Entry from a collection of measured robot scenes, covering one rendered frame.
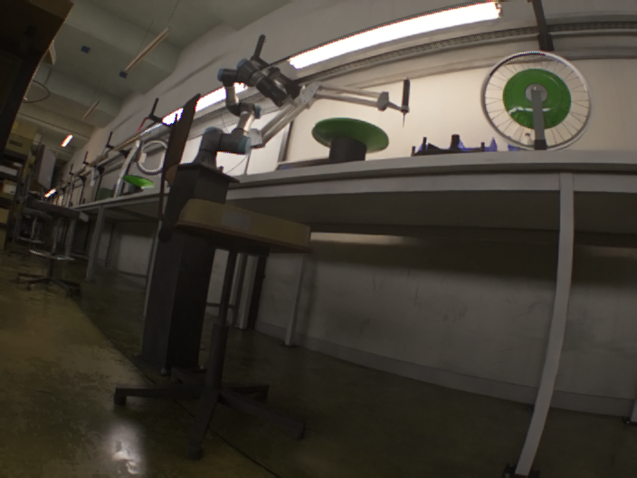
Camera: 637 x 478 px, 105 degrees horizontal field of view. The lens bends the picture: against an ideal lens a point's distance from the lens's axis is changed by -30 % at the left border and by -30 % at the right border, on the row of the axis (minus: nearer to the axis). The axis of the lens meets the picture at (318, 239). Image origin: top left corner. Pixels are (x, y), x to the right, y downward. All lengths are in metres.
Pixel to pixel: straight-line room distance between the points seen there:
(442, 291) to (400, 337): 0.37
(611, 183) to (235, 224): 1.03
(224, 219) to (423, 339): 1.46
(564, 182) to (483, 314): 1.07
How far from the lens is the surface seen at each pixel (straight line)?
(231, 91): 1.65
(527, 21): 2.45
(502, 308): 1.93
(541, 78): 1.64
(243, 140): 1.51
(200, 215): 0.87
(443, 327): 2.00
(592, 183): 1.08
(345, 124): 1.27
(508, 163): 1.04
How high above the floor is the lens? 0.47
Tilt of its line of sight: 7 degrees up
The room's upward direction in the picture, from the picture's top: 9 degrees clockwise
